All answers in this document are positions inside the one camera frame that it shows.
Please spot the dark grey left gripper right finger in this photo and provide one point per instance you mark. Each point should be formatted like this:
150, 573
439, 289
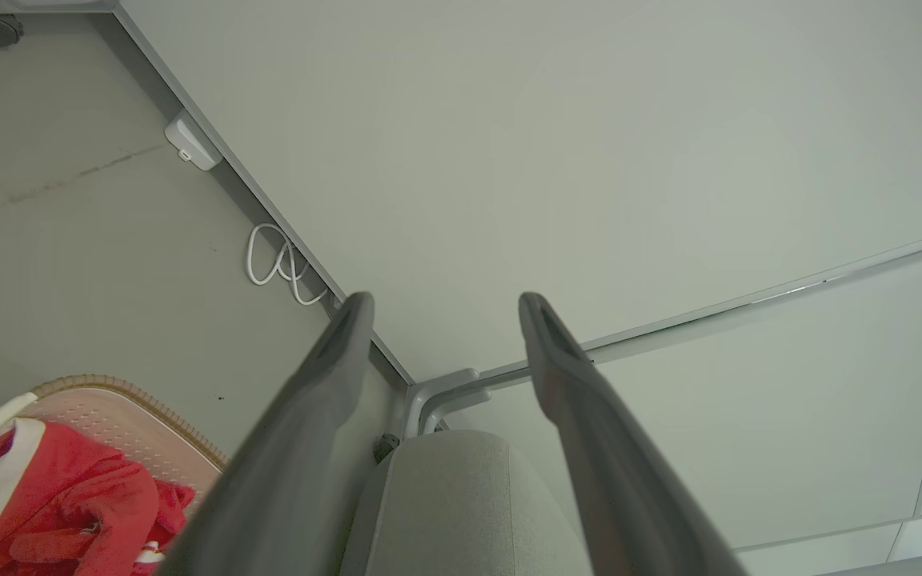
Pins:
597, 456

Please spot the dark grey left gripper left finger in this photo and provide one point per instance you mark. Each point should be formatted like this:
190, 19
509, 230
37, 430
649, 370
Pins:
293, 448

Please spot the red garment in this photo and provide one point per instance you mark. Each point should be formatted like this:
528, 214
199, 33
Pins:
61, 496
169, 512

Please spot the grey fabric sofa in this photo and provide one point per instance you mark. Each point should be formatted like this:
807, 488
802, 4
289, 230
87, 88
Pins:
453, 512

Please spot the white laundry basket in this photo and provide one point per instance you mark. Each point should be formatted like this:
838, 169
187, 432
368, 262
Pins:
137, 424

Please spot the silver metal trim strip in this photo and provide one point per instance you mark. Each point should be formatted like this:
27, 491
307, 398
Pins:
749, 300

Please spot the grey skirting strip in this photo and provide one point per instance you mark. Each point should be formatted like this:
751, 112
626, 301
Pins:
269, 208

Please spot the grey metal corner bracket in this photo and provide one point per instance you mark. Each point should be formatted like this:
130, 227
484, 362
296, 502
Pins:
429, 400

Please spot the white wall plug box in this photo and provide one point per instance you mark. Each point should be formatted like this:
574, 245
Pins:
191, 142

